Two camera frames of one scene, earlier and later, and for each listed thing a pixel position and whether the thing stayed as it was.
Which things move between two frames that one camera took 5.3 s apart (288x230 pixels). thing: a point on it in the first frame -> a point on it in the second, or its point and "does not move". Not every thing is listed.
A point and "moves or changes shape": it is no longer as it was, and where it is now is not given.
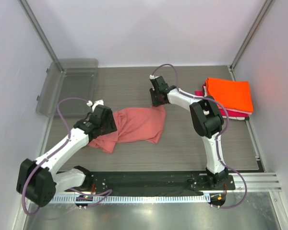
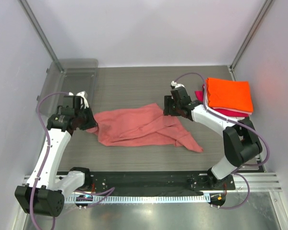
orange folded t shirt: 233,94 does not move
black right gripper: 154,102 -> 168,110
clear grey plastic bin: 78,80 does not move
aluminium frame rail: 256,182 does not move
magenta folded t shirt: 224,112 does not move
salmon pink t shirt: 132,123 moves or changes shape
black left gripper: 111,127 -> 91,122
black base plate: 152,181 does not move
